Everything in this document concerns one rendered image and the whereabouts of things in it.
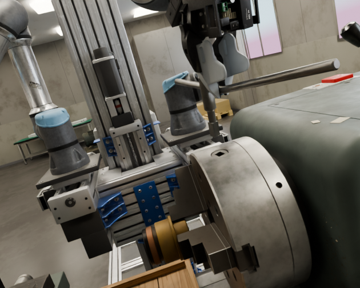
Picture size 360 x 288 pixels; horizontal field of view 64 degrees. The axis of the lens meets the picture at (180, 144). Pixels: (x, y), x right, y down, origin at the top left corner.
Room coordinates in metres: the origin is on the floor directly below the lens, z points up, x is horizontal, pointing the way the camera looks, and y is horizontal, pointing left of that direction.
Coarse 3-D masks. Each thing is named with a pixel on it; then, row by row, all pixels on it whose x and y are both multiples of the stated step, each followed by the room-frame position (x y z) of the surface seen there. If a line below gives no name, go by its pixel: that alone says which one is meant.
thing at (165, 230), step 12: (168, 216) 0.56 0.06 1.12; (156, 228) 0.53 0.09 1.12; (168, 228) 0.52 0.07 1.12; (180, 228) 0.53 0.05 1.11; (144, 240) 0.51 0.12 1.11; (156, 240) 0.51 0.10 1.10; (168, 240) 0.50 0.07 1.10; (156, 252) 0.50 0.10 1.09; (168, 252) 0.50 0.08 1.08; (180, 252) 0.50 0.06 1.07; (156, 264) 0.51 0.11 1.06
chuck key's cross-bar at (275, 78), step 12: (336, 60) 0.29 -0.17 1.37; (288, 72) 0.34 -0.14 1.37; (300, 72) 0.32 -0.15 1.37; (312, 72) 0.31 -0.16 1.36; (324, 72) 0.30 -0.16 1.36; (180, 84) 0.57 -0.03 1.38; (192, 84) 0.53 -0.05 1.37; (240, 84) 0.42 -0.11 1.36; (252, 84) 0.39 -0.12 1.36; (264, 84) 0.37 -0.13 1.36
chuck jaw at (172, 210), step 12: (180, 168) 0.61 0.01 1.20; (192, 168) 0.61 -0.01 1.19; (180, 180) 0.59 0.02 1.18; (192, 180) 0.59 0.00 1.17; (180, 192) 0.58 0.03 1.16; (192, 192) 0.58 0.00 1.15; (180, 204) 0.56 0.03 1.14; (192, 204) 0.56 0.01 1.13; (204, 204) 0.56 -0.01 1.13; (180, 216) 0.55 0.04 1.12; (192, 216) 0.58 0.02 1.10
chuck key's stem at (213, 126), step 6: (198, 78) 0.50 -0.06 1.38; (204, 90) 0.49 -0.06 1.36; (204, 96) 0.50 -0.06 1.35; (210, 96) 0.50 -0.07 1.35; (204, 102) 0.50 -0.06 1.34; (210, 102) 0.50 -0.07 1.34; (204, 108) 0.51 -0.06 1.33; (210, 108) 0.50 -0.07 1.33; (210, 114) 0.51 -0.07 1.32; (210, 120) 0.51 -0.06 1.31; (216, 120) 0.51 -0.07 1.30; (210, 126) 0.51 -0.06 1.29; (216, 126) 0.51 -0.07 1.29; (210, 132) 0.52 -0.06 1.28; (216, 132) 0.51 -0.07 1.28
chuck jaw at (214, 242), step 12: (204, 228) 0.51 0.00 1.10; (216, 228) 0.50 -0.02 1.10; (180, 240) 0.49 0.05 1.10; (192, 240) 0.48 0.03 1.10; (204, 240) 0.46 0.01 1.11; (216, 240) 0.45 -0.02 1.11; (192, 252) 0.48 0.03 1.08; (204, 252) 0.46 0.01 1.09; (216, 252) 0.42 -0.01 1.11; (228, 252) 0.42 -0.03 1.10; (240, 252) 0.41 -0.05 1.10; (252, 252) 0.41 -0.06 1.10; (216, 264) 0.41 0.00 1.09; (228, 264) 0.42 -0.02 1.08; (240, 264) 0.40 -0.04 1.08; (252, 264) 0.41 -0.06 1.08
